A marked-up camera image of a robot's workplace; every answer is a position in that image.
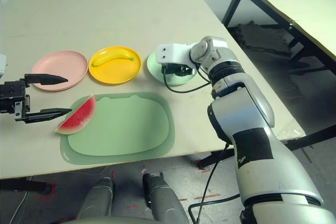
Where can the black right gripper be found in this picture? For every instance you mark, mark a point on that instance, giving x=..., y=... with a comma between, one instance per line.
x=178, y=69

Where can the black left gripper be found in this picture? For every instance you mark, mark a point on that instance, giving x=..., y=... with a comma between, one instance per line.
x=11, y=95

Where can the toy watermelon slice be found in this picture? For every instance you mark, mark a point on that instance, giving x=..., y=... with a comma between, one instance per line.
x=78, y=117

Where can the yellow toy banana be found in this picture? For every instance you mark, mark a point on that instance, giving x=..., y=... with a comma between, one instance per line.
x=110, y=57

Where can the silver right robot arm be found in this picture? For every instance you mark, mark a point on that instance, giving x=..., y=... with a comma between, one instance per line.
x=249, y=119

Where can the mint green round plate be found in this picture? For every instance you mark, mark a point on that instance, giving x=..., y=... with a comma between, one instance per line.
x=152, y=64

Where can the pink round plate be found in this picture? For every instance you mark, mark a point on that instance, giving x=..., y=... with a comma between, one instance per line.
x=63, y=64

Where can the yellow round plate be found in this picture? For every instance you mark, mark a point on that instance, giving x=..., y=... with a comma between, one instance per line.
x=115, y=73

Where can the green cutting board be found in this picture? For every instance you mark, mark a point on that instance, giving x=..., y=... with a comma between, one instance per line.
x=126, y=129

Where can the grey left robot leg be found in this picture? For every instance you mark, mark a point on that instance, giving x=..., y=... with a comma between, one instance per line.
x=97, y=197

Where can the grey robot leg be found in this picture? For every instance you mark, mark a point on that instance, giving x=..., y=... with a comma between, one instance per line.
x=97, y=197
x=162, y=200

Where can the clear plastic film scrap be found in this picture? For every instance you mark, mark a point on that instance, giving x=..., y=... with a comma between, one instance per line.
x=288, y=132

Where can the black-framed side table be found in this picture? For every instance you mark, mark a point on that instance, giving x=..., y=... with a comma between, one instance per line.
x=288, y=6

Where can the grey right robot leg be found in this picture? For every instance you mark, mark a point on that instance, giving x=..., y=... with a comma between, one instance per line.
x=162, y=200

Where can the grey robot torso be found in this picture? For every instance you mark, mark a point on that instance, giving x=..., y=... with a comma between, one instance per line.
x=110, y=221

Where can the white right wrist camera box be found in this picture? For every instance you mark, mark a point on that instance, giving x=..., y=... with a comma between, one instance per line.
x=173, y=52

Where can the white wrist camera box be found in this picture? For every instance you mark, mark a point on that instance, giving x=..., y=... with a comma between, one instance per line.
x=173, y=52
x=2, y=64

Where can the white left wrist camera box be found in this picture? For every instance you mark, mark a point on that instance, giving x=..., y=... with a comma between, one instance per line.
x=2, y=64

